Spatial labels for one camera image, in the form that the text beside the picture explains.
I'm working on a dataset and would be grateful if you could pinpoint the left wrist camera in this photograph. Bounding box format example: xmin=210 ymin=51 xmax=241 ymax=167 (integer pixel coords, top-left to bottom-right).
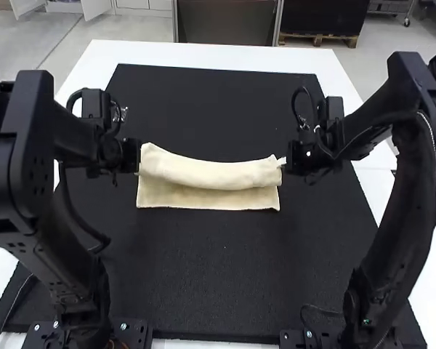
xmin=80 ymin=88 xmax=113 ymax=123

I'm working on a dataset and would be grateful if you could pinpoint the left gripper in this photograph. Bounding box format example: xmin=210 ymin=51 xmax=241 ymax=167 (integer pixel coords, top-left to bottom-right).
xmin=117 ymin=137 xmax=142 ymax=175

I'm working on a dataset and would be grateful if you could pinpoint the black mat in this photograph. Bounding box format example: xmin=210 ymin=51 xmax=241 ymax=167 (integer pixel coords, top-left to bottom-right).
xmin=0 ymin=63 xmax=428 ymax=346

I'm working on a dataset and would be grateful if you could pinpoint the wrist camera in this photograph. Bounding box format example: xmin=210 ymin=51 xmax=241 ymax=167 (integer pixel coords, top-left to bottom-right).
xmin=323 ymin=95 xmax=345 ymax=127
xmin=80 ymin=88 xmax=113 ymax=123

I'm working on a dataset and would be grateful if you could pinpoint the pale towel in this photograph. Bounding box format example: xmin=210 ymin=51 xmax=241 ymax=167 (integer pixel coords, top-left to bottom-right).
xmin=136 ymin=142 xmax=287 ymax=212

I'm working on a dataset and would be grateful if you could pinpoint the white cupboard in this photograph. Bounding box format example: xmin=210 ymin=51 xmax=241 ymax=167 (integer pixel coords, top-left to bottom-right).
xmin=9 ymin=0 xmax=49 ymax=21
xmin=80 ymin=0 xmax=174 ymax=22

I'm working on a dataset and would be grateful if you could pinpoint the metal trolley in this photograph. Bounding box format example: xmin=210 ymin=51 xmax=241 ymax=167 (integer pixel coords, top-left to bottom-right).
xmin=366 ymin=0 xmax=413 ymax=27

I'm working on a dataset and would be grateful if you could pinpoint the black cable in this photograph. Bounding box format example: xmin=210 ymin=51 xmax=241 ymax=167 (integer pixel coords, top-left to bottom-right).
xmin=65 ymin=89 xmax=85 ymax=118
xmin=78 ymin=212 xmax=112 ymax=257
xmin=292 ymin=86 xmax=319 ymax=128

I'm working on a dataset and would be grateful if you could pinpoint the grey cupboard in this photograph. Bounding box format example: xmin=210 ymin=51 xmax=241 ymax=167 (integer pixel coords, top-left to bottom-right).
xmin=172 ymin=0 xmax=284 ymax=47

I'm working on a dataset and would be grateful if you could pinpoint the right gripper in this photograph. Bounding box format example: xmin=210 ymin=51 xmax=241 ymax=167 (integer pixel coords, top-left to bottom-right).
xmin=287 ymin=139 xmax=323 ymax=177

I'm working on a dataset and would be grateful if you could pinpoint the wooden pallet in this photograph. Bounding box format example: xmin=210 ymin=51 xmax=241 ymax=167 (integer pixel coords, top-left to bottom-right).
xmin=278 ymin=31 xmax=360 ymax=49

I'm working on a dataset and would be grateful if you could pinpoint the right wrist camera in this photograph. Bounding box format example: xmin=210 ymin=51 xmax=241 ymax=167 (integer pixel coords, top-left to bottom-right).
xmin=323 ymin=95 xmax=345 ymax=127

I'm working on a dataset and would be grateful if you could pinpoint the black crate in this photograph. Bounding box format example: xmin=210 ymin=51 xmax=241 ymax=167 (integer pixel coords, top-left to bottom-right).
xmin=281 ymin=0 xmax=370 ymax=37

